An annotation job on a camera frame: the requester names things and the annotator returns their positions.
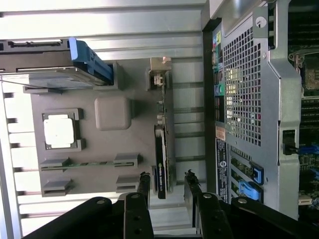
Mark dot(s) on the grey open PC case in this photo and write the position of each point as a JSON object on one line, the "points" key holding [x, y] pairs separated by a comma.
{"points": [[286, 99]]}

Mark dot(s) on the grey parts rack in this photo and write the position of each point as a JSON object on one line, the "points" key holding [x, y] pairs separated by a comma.
{"points": [[104, 147]]}

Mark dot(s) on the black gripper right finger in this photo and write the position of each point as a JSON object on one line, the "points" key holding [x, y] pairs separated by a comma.
{"points": [[209, 219]]}

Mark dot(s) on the hard disk with blue bracket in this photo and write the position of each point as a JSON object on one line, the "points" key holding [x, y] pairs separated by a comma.
{"points": [[37, 74]]}

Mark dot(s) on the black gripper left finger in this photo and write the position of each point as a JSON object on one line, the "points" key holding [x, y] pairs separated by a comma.
{"points": [[135, 219]]}

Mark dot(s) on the green motherboard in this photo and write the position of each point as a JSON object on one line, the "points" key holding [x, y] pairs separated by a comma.
{"points": [[309, 119]]}

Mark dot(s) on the silver CPU chip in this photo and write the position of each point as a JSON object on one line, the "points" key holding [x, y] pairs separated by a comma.
{"points": [[59, 129]]}

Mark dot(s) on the CPU socket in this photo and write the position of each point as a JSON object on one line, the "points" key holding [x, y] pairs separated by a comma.
{"points": [[311, 77]]}

